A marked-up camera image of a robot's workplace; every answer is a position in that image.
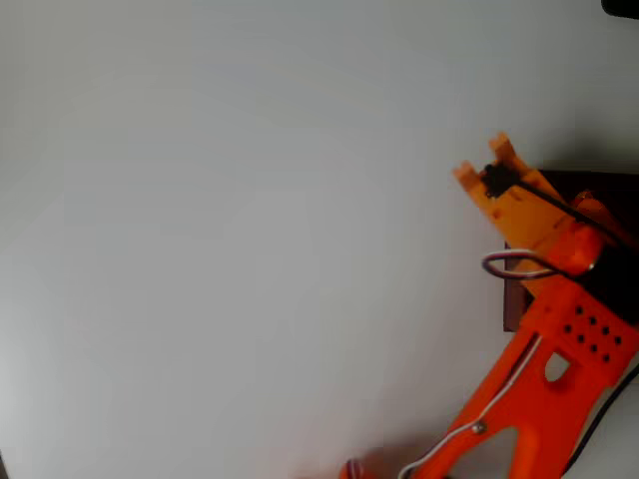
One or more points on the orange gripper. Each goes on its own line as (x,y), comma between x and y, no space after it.
(505,200)

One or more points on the dark red open box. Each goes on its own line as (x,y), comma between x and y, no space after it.
(514,299)

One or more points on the black object at corner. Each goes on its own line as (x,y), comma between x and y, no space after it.
(621,7)

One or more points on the small black camera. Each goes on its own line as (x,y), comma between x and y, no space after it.
(500,180)

